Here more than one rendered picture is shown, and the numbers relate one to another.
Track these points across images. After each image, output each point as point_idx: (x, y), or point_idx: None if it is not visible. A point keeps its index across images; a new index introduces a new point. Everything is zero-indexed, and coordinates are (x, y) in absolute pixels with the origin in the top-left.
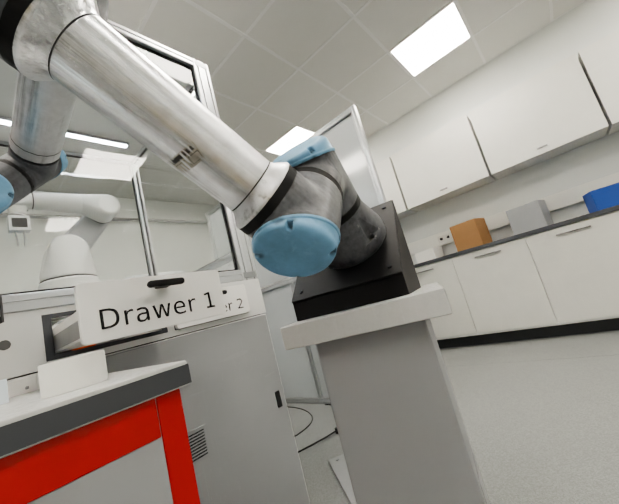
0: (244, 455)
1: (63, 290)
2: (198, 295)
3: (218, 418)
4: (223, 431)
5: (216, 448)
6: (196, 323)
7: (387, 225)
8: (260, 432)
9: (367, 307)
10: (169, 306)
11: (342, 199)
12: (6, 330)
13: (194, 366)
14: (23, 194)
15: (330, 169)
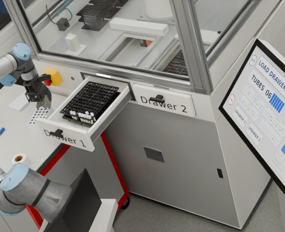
0: (189, 177)
1: (83, 64)
2: (77, 139)
3: (171, 153)
4: (174, 160)
5: (170, 163)
6: (149, 106)
7: (54, 221)
8: (201, 176)
9: (39, 230)
10: (66, 138)
11: (15, 205)
12: (71, 73)
13: (154, 124)
14: (19, 72)
15: (8, 195)
